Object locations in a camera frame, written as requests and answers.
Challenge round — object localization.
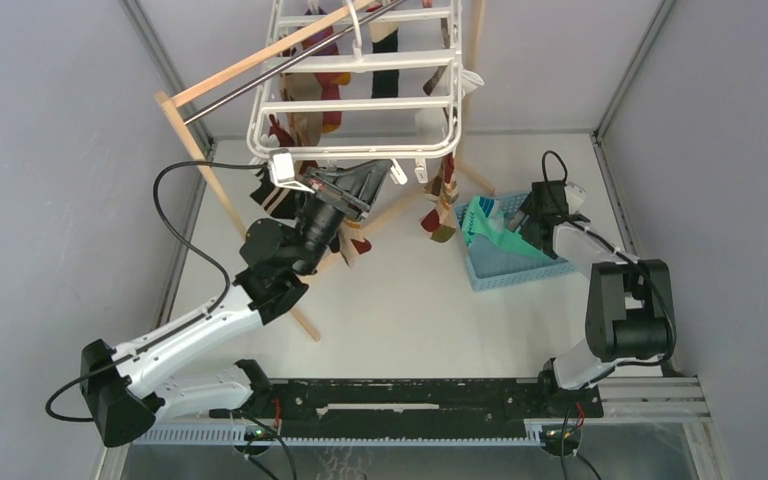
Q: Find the black sock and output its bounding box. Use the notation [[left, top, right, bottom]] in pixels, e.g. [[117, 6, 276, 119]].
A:
[[249, 170, 300, 221]]

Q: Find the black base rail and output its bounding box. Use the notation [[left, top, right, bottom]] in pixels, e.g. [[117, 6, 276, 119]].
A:
[[241, 378, 605, 440]]

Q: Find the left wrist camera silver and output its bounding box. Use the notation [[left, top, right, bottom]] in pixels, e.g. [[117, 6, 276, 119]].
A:
[[267, 148, 314, 193]]

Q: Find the green white sock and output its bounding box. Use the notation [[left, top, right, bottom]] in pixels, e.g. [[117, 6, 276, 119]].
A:
[[459, 196, 546, 259]]

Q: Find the white plastic sock hanger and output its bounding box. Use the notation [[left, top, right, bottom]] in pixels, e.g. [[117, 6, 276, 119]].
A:
[[246, 1, 469, 183]]

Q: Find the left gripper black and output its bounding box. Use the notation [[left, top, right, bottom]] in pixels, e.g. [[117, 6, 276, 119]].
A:
[[291, 158, 390, 276]]

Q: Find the wooden drying rack frame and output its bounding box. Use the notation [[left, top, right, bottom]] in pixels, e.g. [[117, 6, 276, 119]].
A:
[[155, 0, 497, 343]]

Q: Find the navy sock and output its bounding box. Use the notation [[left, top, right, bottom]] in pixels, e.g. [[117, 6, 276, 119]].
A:
[[369, 23, 404, 101]]

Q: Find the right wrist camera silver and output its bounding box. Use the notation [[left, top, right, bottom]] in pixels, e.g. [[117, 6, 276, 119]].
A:
[[564, 182, 586, 215]]

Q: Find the metal rack rod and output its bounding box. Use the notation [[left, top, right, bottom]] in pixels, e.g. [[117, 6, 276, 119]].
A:
[[171, 1, 403, 125]]

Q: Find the striped brown green sock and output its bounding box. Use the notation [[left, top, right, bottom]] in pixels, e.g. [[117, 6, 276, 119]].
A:
[[420, 153, 459, 243]]

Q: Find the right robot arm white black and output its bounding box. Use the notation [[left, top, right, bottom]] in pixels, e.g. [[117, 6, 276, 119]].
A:
[[516, 180, 677, 416]]

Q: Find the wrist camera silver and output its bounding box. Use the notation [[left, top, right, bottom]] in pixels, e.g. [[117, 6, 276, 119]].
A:
[[564, 182, 586, 215], [267, 148, 314, 193]]

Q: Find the blue plastic basket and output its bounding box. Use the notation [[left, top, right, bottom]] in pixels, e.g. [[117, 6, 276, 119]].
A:
[[454, 192, 576, 292]]

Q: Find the left camera cable black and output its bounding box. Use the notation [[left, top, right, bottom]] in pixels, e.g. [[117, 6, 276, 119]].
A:
[[152, 160, 273, 313]]

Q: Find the red cuff tan sock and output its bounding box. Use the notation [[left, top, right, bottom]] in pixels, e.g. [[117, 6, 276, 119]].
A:
[[277, 9, 352, 150]]

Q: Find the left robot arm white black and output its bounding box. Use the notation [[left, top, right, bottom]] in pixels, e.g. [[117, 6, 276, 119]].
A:
[[79, 149, 402, 448]]

